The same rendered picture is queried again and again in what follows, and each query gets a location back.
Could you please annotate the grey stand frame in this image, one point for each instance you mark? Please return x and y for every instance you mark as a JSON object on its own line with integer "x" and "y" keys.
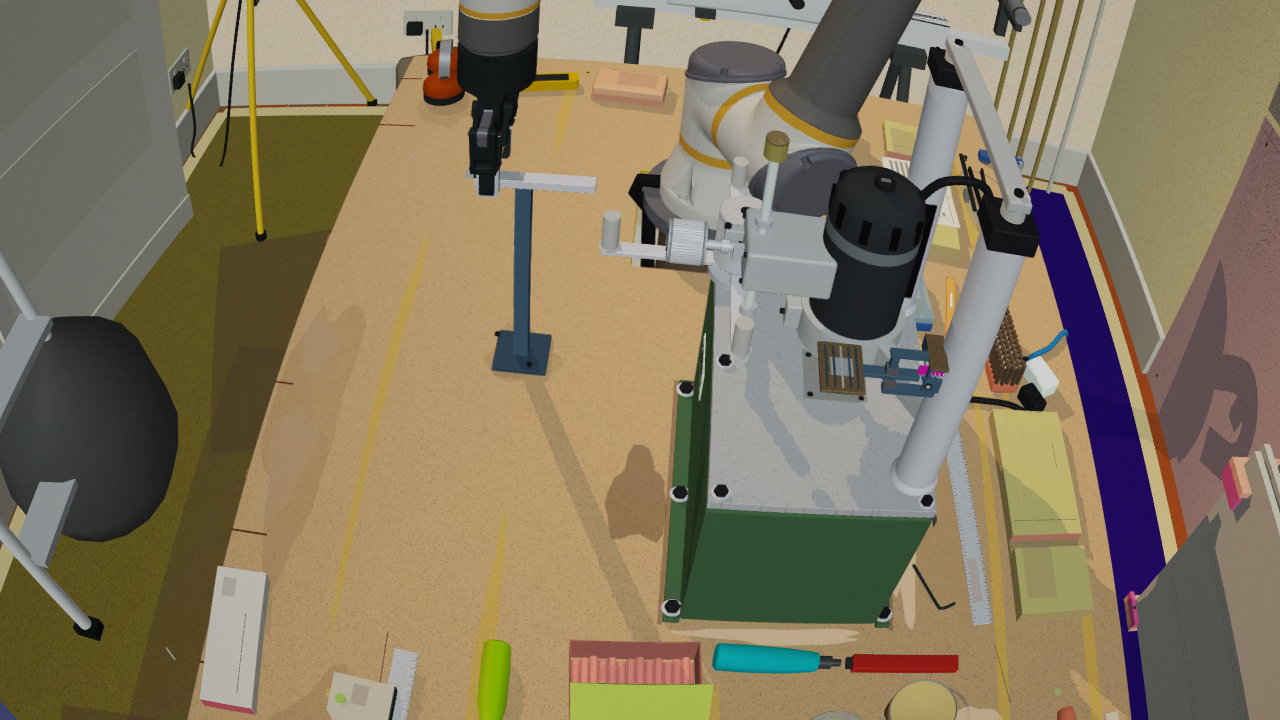
{"x": 45, "y": 540}

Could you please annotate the short steel ruler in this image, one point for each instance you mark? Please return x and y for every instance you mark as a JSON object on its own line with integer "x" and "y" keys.
{"x": 404, "y": 685}

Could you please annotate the white knurled knob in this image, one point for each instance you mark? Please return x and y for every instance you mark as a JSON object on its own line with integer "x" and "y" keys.
{"x": 688, "y": 243}

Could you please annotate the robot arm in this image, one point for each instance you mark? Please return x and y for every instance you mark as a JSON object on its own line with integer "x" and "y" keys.
{"x": 820, "y": 70}

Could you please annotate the grey router carriage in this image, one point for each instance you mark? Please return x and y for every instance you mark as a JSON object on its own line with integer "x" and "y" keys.
{"x": 785, "y": 255}

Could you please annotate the pink small box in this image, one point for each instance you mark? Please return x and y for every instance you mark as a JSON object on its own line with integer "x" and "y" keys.
{"x": 1238, "y": 480}

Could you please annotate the grey wall socket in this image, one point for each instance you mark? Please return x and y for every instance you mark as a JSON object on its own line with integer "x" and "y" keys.
{"x": 180, "y": 70}

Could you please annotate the blue latch lever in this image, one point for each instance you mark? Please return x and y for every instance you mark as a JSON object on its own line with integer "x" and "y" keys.
{"x": 905, "y": 375}

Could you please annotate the grey speckled base plate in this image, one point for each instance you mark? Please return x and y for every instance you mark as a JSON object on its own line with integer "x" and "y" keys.
{"x": 800, "y": 440}

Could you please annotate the white wall socket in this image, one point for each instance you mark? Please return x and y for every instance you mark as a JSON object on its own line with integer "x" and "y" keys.
{"x": 428, "y": 22}

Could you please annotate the orange round tool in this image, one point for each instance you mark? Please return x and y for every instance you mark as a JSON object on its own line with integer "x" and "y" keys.
{"x": 442, "y": 85}

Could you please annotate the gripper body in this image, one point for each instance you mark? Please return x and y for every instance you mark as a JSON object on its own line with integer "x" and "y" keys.
{"x": 497, "y": 78}

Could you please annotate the green cylinder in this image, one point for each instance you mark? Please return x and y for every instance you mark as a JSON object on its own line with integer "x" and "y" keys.
{"x": 494, "y": 680}

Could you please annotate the box of pink sticks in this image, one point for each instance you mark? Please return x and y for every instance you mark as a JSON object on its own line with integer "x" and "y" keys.
{"x": 635, "y": 675}

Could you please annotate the black column clamp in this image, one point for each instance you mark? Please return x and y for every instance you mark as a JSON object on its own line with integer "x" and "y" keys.
{"x": 1008, "y": 232}

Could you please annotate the black router motor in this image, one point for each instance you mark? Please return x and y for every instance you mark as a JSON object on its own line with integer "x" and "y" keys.
{"x": 868, "y": 255}

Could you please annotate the white flat box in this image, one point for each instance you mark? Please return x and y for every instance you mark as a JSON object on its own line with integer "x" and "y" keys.
{"x": 235, "y": 640}

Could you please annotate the black hex key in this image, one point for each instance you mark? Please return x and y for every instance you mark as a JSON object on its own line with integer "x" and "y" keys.
{"x": 935, "y": 590}

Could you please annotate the white guide column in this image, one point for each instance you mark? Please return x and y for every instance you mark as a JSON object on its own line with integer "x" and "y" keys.
{"x": 960, "y": 370}
{"x": 938, "y": 130}

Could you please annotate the black round bag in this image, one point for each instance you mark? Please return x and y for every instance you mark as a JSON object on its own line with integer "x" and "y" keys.
{"x": 85, "y": 430}

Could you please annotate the yellow flat tool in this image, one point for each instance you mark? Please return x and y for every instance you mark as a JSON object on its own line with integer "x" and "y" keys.
{"x": 555, "y": 83}

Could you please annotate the tan round disc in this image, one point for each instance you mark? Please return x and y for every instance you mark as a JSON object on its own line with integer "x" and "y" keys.
{"x": 925, "y": 702}

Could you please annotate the cream small box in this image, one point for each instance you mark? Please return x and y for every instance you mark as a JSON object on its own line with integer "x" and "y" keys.
{"x": 362, "y": 696}

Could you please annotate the white short post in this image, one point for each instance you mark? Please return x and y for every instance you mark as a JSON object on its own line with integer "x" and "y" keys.
{"x": 743, "y": 340}

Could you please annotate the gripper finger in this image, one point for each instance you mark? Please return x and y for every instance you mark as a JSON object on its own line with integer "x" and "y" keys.
{"x": 505, "y": 140}
{"x": 482, "y": 150}

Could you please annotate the white setting bar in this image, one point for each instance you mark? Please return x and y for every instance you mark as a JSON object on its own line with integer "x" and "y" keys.
{"x": 550, "y": 182}

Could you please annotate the small yellow-green block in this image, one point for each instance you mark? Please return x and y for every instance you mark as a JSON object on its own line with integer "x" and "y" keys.
{"x": 1053, "y": 580}

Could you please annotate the green router base box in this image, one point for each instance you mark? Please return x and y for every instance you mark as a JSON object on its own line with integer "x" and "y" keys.
{"x": 800, "y": 560}

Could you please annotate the large yellow-green block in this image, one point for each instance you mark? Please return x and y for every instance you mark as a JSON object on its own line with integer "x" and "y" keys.
{"x": 1035, "y": 475}

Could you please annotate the dark grey cabinet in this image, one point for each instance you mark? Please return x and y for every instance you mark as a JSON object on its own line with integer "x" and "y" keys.
{"x": 1215, "y": 610}

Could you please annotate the red utility knife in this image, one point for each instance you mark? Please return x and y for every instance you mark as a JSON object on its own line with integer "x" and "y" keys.
{"x": 905, "y": 663}

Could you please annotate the depth rod with brass knob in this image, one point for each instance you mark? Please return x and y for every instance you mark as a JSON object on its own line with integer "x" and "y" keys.
{"x": 771, "y": 180}

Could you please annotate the pink block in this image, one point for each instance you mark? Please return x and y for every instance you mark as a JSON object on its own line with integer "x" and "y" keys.
{"x": 630, "y": 87}

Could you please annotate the blue bar rest stand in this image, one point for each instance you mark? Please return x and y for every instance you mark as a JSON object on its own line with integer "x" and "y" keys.
{"x": 523, "y": 290}

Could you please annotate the yellow tripod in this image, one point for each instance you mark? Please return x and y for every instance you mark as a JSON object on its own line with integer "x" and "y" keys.
{"x": 252, "y": 120}

